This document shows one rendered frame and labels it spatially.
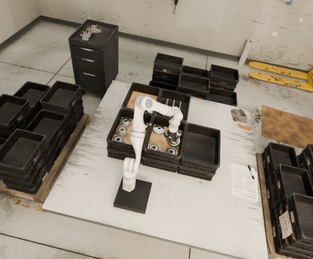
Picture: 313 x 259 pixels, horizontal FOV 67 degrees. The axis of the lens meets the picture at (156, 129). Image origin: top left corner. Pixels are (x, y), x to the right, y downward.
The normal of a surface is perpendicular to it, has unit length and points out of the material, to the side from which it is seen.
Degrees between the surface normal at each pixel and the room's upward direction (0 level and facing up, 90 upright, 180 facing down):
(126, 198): 1
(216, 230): 0
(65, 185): 0
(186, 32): 90
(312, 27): 90
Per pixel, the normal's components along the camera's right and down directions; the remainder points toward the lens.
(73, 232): 0.12, -0.68
